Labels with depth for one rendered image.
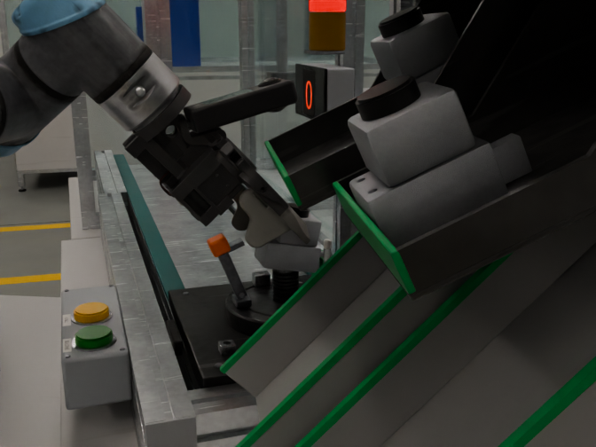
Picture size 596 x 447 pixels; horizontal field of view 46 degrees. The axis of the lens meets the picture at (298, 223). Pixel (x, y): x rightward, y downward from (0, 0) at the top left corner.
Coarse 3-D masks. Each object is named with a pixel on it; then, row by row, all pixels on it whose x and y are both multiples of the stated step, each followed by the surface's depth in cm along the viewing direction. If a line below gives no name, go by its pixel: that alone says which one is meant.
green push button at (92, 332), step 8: (88, 328) 77; (96, 328) 77; (104, 328) 77; (80, 336) 76; (88, 336) 76; (96, 336) 76; (104, 336) 76; (112, 336) 77; (80, 344) 75; (88, 344) 75; (96, 344) 75; (104, 344) 76
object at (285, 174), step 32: (448, 0) 53; (480, 0) 53; (512, 0) 41; (480, 32) 41; (512, 32) 42; (448, 64) 42; (480, 64) 42; (480, 96) 42; (320, 128) 54; (288, 160) 55; (320, 160) 42; (352, 160) 42; (320, 192) 43
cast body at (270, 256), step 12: (288, 204) 78; (300, 216) 77; (312, 216) 79; (312, 228) 77; (276, 240) 78; (288, 240) 77; (300, 240) 77; (312, 240) 78; (264, 252) 77; (276, 252) 77; (288, 252) 77; (300, 252) 78; (312, 252) 78; (264, 264) 77; (276, 264) 77; (288, 264) 78; (300, 264) 78; (312, 264) 79
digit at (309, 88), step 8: (304, 72) 96; (312, 72) 93; (304, 80) 96; (312, 80) 93; (304, 88) 97; (312, 88) 93; (304, 96) 97; (312, 96) 94; (304, 104) 97; (312, 104) 94; (304, 112) 97; (312, 112) 94
